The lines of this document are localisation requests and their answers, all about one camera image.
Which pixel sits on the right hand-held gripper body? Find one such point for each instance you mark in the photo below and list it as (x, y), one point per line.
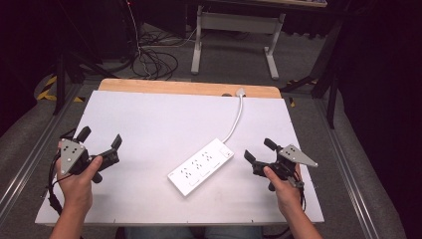
(293, 154)

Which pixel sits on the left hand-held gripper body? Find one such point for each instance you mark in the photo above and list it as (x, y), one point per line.
(71, 154)

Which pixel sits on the person's left hand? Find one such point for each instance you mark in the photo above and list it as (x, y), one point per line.
(78, 191)

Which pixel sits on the person's right hand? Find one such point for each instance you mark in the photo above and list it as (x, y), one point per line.
(287, 195)

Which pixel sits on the white table board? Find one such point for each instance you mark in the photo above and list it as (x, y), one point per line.
(149, 132)

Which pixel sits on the white power strip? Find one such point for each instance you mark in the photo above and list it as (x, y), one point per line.
(200, 167)

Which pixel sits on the white plug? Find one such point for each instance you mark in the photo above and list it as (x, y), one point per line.
(240, 92)

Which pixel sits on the black tripod stand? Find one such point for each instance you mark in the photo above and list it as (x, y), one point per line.
(66, 73)

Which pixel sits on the wooden table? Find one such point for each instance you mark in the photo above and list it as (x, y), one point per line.
(185, 88)

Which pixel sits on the black metal stand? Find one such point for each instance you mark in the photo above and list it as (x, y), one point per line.
(326, 66)

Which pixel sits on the aluminium rail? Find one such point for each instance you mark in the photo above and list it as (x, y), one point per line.
(33, 159)
(348, 172)

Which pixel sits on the white metal desk frame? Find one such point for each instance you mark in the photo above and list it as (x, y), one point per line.
(232, 23)

